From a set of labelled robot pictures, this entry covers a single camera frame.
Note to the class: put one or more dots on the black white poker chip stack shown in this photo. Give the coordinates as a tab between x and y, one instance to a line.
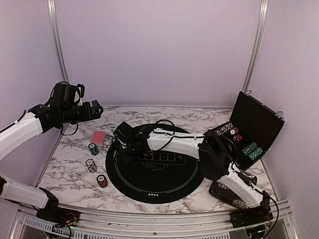
91	165

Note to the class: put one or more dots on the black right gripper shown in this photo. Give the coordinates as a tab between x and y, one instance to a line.
141	152

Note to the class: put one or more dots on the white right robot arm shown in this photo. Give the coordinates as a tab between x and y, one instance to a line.
217	156

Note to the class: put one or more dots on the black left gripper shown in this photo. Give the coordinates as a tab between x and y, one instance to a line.
87	115

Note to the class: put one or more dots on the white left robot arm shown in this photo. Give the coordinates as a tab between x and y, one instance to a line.
33	122

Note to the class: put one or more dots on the round black poker mat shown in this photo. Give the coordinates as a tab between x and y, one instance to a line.
157	178

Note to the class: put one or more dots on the black poker chip case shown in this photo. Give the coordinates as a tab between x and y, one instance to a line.
253	128

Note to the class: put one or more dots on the red poker chip stack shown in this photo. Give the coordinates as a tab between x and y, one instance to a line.
102	181

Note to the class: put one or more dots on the green poker chip stack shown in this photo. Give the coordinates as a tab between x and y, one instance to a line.
93	149

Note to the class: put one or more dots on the red playing card deck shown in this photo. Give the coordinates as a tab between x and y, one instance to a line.
98	137

